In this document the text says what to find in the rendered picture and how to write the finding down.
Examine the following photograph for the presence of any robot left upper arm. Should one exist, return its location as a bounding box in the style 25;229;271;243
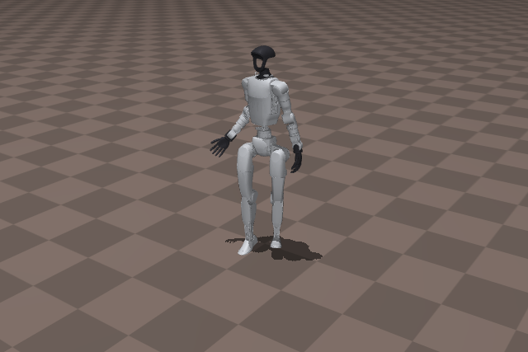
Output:
270;80;294;124

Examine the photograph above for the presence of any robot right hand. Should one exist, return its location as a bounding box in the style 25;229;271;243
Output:
210;130;237;157

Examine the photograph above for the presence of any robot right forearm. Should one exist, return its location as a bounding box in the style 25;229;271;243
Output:
227;113;250;139

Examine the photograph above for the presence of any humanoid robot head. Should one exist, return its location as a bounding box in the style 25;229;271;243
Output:
251;45;276;79

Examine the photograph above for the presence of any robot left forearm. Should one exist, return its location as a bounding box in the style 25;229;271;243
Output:
286;112;303;150

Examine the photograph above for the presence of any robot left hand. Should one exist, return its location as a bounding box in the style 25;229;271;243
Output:
290;144;303;173

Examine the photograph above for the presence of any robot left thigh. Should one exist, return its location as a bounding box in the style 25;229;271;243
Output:
270;144;290;204

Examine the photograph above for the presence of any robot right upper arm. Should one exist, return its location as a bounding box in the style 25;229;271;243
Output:
242;77;250;117

